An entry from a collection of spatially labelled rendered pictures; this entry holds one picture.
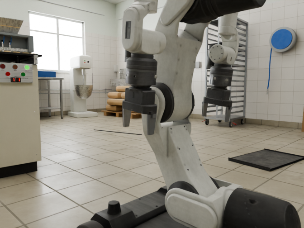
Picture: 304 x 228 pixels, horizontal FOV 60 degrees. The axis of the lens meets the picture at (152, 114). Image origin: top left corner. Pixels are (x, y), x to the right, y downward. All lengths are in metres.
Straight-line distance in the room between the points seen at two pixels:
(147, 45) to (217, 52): 0.38
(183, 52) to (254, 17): 4.46
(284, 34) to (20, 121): 4.08
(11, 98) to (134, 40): 1.58
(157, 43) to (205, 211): 0.50
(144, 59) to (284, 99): 4.36
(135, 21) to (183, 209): 0.57
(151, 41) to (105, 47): 6.84
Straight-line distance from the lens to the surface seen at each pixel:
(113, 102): 6.11
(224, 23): 1.08
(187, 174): 0.90
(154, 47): 0.75
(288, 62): 4.98
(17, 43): 3.03
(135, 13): 0.72
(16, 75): 2.16
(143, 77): 0.72
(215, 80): 1.06
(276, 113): 5.03
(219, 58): 1.04
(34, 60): 2.20
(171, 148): 0.92
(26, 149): 2.25
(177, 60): 0.88
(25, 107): 2.21
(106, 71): 7.51
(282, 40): 4.91
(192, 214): 0.86
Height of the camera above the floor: 0.66
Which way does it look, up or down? 6 degrees down
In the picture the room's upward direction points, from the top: straight up
